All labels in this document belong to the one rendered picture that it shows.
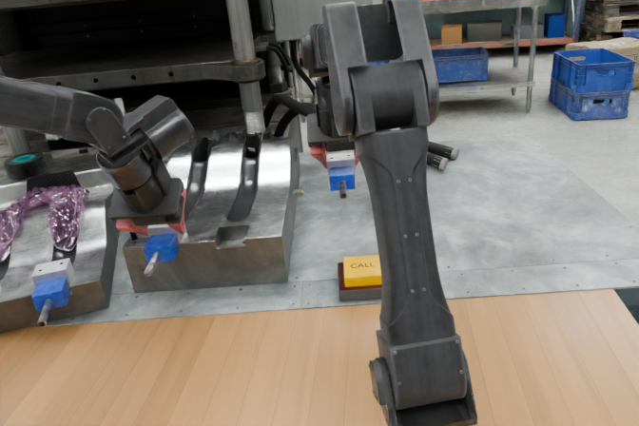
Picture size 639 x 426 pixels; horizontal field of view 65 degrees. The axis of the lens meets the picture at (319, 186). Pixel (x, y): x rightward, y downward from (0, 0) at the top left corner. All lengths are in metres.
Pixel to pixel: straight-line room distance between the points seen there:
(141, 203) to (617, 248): 0.77
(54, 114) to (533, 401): 0.64
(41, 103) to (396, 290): 0.44
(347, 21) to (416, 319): 0.28
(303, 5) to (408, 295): 1.21
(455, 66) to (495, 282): 3.70
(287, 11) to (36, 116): 1.05
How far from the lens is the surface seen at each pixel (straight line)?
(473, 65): 4.48
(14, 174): 1.27
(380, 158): 0.46
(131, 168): 0.70
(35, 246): 1.03
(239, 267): 0.85
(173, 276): 0.88
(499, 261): 0.90
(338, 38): 0.48
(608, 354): 0.77
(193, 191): 1.05
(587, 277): 0.90
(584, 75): 4.27
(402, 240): 0.47
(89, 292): 0.90
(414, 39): 0.49
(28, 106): 0.66
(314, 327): 0.76
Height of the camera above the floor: 1.28
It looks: 24 degrees down
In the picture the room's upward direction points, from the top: 6 degrees counter-clockwise
